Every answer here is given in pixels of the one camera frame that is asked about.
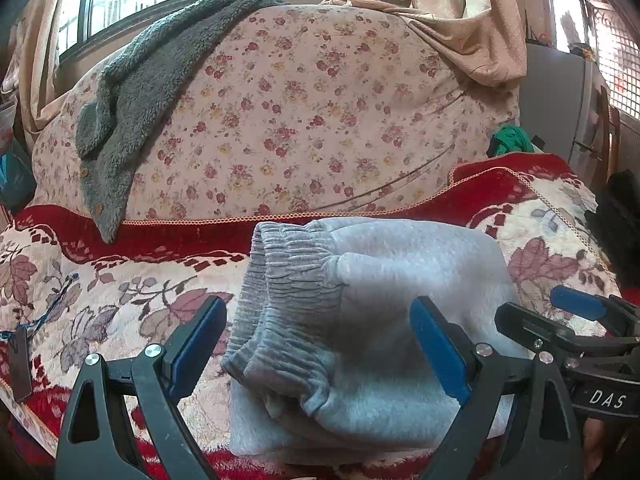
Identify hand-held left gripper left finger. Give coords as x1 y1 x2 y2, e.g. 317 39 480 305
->
54 296 228 480

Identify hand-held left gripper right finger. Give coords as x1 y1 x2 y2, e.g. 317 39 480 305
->
409 296 586 480

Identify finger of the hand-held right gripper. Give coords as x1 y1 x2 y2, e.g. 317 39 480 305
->
549 284 640 338
494 301 578 358

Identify grey pants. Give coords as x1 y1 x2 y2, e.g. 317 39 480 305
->
220 217 531 466

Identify red floral blanket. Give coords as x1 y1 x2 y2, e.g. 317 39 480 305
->
0 152 623 480

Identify black bag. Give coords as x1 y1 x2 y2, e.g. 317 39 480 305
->
582 170 640 281

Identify green cloth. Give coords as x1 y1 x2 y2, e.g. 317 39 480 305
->
487 125 533 158

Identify wooden chair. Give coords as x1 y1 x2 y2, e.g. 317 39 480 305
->
597 85 624 185

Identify black tag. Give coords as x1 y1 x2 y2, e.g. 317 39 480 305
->
9 330 34 404

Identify grey cabinet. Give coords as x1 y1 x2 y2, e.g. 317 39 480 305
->
524 42 602 175

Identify blue plastic bag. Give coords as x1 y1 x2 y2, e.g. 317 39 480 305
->
0 137 37 213

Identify floral quilt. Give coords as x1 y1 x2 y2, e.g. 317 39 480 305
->
30 2 521 223

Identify grey fleece jacket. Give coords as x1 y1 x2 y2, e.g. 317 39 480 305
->
75 0 286 243

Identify window with mesh grille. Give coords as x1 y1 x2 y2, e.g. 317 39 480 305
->
544 0 640 128

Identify beige curtain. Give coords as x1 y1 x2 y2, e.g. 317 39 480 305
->
320 0 531 87
0 0 93 141

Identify blue cord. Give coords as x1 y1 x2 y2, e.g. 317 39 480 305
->
0 272 82 345

